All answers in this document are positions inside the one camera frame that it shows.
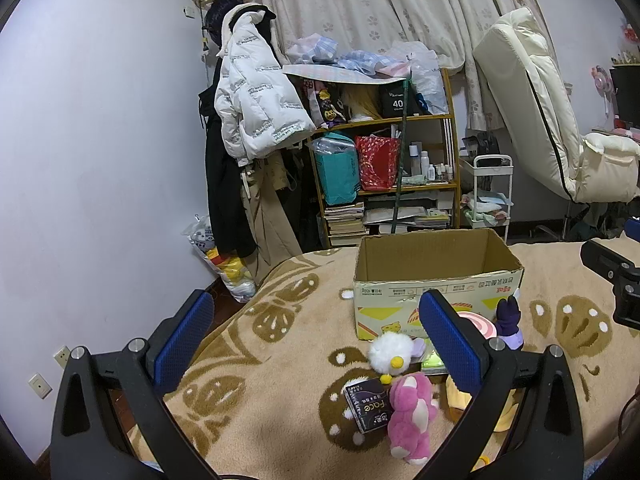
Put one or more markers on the beige hanging trousers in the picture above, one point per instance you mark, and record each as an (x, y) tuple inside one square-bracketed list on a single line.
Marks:
[(265, 230)]

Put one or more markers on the yellow plush toy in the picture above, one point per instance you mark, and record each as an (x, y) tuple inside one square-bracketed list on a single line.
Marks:
[(457, 400)]

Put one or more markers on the pink bear plush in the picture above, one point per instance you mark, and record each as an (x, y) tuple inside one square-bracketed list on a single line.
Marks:
[(410, 410)]

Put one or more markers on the black box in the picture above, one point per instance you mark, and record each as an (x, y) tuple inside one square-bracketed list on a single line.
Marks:
[(395, 100)]

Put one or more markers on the white fluffy duck plush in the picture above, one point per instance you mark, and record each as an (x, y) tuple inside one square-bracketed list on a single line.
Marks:
[(390, 350)]

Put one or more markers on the black monitor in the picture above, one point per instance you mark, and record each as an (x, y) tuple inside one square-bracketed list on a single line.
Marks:
[(627, 92)]

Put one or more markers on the purple eared plush toy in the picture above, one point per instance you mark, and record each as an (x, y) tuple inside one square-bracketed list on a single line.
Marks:
[(510, 320)]

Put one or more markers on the white utility cart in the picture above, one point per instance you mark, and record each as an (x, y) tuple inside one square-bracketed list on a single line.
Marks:
[(492, 162)]

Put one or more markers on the patterned flat board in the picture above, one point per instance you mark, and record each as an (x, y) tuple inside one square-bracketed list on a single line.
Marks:
[(340, 75)]

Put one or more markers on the green tissue pack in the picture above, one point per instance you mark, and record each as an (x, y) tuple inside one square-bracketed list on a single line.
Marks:
[(432, 362)]

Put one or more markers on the beige patterned blanket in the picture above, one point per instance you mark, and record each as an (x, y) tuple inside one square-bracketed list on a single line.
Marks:
[(280, 360)]

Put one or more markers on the clear plastic bag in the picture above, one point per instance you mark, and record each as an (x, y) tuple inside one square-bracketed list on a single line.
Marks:
[(425, 75)]

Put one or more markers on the blonde wig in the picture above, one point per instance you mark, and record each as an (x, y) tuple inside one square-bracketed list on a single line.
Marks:
[(362, 102)]

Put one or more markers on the dark knit hat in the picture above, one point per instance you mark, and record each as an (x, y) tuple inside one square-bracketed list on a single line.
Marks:
[(220, 15)]

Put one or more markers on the printed cardboard box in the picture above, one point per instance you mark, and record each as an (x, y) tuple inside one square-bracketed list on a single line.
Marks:
[(390, 305)]

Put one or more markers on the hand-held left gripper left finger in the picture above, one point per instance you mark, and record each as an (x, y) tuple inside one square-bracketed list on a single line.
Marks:
[(185, 340)]

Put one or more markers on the plastic bag of toys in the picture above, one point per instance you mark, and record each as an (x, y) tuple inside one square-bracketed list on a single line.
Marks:
[(230, 270)]

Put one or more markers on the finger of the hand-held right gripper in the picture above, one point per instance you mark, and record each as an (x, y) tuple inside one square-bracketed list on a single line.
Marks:
[(602, 257), (633, 229)]

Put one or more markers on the red patterned bag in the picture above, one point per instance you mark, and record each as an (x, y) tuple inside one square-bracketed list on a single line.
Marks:
[(377, 165)]

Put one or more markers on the row of small bottles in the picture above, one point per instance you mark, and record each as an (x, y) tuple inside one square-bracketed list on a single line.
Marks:
[(430, 167)]

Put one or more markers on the stack of papers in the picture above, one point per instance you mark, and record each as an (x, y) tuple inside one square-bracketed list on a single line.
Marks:
[(405, 216)]

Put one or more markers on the white puffer jacket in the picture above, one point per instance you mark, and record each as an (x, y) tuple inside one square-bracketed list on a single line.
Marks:
[(255, 100)]

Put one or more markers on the pink swirl roll plush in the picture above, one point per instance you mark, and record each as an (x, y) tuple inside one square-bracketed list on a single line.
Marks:
[(480, 325)]

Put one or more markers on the white wall outlet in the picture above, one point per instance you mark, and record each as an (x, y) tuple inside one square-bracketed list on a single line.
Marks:
[(62, 356), (40, 386)]

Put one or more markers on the cream floral curtain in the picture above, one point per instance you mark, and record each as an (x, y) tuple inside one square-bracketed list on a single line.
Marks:
[(360, 5)]

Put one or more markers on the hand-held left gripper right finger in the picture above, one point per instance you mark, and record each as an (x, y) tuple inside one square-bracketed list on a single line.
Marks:
[(450, 340)]

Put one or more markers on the teal bag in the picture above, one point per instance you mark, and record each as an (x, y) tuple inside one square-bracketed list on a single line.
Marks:
[(337, 170)]

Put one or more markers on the black hanging coat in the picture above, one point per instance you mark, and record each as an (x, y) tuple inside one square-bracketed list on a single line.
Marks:
[(222, 200)]

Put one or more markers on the black printed bag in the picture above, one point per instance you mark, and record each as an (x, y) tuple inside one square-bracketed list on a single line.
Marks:
[(482, 146)]

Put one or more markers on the pile of plaid cloths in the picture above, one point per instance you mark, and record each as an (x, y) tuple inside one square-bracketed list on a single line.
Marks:
[(350, 60)]

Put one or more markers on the black tissue pack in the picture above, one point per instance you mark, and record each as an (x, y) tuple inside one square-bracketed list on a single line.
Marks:
[(367, 405)]

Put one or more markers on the pink desk fan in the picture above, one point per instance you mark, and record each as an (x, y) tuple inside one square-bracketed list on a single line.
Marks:
[(601, 82)]

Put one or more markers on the stack of books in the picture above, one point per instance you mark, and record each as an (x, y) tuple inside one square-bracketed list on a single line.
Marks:
[(345, 225)]

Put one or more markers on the green pole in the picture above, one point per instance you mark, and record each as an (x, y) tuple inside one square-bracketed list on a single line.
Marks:
[(401, 160)]

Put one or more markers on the cartoon print bag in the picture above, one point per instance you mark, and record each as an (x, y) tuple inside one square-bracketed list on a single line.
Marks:
[(327, 105)]

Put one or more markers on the cream recliner chair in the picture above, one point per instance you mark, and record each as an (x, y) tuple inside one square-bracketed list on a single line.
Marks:
[(530, 90)]

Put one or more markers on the wooden bookshelf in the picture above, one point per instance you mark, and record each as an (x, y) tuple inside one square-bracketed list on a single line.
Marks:
[(380, 121)]

